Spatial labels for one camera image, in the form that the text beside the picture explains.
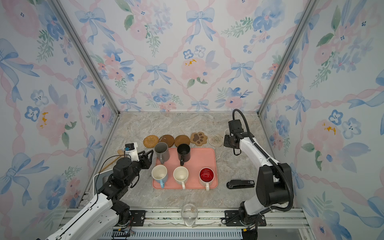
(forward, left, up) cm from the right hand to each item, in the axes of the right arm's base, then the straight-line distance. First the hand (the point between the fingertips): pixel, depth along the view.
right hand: (230, 141), depth 91 cm
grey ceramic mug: (-5, +42, -2) cm, 42 cm away
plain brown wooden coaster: (+7, +32, -10) cm, 34 cm away
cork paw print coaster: (+8, +19, -10) cm, 23 cm away
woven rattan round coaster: (+6, +52, -10) cm, 54 cm away
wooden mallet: (-5, +69, -9) cm, 70 cm away
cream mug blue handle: (-19, +41, -6) cm, 46 cm away
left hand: (-12, +45, +8) cm, 47 cm away
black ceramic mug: (-5, +29, -8) cm, 30 cm away
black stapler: (-23, -3, -9) cm, 25 cm away
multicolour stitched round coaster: (+8, +7, -10) cm, 15 cm away
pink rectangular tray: (-6, +18, -11) cm, 22 cm away
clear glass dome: (-37, +24, -11) cm, 45 cm away
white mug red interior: (-19, +15, -9) cm, 25 cm away
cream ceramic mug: (-19, +29, -9) cm, 36 cm away
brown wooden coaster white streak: (+7, +41, -9) cm, 42 cm away
